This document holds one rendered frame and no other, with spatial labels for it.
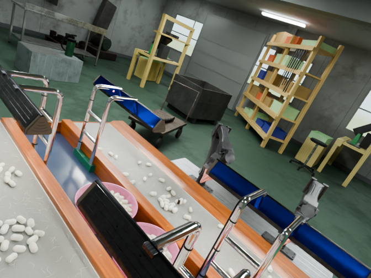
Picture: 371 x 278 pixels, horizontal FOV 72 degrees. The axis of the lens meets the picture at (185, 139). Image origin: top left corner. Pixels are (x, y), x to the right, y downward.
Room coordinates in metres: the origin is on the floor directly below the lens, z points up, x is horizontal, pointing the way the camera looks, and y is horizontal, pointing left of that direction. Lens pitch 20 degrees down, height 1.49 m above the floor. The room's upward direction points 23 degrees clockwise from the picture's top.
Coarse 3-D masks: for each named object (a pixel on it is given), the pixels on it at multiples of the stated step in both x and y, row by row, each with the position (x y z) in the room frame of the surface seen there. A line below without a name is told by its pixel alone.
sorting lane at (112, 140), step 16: (80, 128) 1.49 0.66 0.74; (96, 128) 1.58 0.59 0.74; (112, 128) 1.69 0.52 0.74; (112, 144) 1.46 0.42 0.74; (128, 144) 1.55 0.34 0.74; (112, 160) 1.28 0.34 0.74; (128, 160) 1.35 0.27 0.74; (144, 160) 1.43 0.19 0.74; (128, 176) 1.19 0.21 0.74; (144, 176) 1.25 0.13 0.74; (160, 176) 1.32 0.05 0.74; (144, 192) 1.11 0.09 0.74; (160, 192) 1.17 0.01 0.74; (176, 192) 1.23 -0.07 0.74; (160, 208) 1.03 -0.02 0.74; (192, 208) 1.14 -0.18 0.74; (176, 224) 0.97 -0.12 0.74; (208, 224) 1.07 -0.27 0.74; (208, 240) 0.96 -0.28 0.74; (240, 240) 1.05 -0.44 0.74; (224, 256) 0.90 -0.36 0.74; (240, 256) 0.94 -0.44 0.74; (256, 256) 0.98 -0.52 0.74; (272, 272) 0.93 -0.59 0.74
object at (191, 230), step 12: (180, 228) 0.47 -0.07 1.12; (192, 228) 0.49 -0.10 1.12; (156, 240) 0.41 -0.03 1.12; (168, 240) 0.42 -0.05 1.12; (192, 240) 0.52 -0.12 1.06; (156, 252) 0.39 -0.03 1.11; (180, 252) 0.54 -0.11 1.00; (180, 264) 0.52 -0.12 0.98; (192, 276) 0.51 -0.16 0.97; (240, 276) 0.41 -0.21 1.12
